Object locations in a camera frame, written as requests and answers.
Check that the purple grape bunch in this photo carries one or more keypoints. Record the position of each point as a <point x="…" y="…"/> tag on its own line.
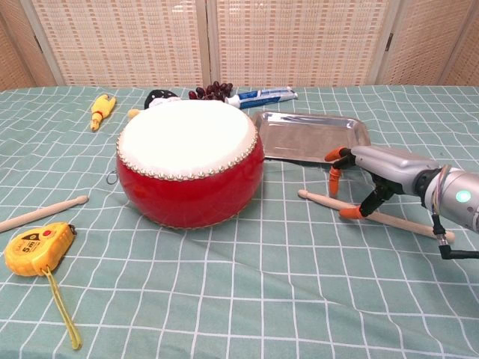
<point x="211" y="91"/>

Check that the yellow tape measure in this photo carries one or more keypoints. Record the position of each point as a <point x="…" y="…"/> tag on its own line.
<point x="33" y="247"/>

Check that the green checked tablecloth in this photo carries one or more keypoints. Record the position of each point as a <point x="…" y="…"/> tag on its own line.
<point x="239" y="299"/>

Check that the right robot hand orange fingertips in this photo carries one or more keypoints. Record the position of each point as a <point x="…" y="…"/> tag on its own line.
<point x="389" y="168"/>

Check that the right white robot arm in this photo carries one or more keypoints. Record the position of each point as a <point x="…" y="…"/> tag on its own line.
<point x="460" y="202"/>

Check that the rectangular metal tray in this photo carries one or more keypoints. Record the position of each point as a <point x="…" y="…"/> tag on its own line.
<point x="299" y="134"/>

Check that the red drum white skin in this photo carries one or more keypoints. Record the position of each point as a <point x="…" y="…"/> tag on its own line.
<point x="187" y="190"/>

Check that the black white penguin toy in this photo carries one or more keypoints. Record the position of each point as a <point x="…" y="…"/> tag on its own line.
<point x="157" y="96"/>

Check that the blue white toothpaste tube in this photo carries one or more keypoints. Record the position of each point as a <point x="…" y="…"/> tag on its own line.
<point x="258" y="96"/>

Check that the wooden drumstick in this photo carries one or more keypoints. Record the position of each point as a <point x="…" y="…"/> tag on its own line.
<point x="322" y="200"/>
<point x="37" y="214"/>

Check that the woven folding screen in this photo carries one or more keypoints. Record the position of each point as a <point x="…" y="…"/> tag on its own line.
<point x="123" y="41"/>

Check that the yellow rubber chicken toy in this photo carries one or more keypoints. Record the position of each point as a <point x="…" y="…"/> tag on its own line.
<point x="100" y="110"/>

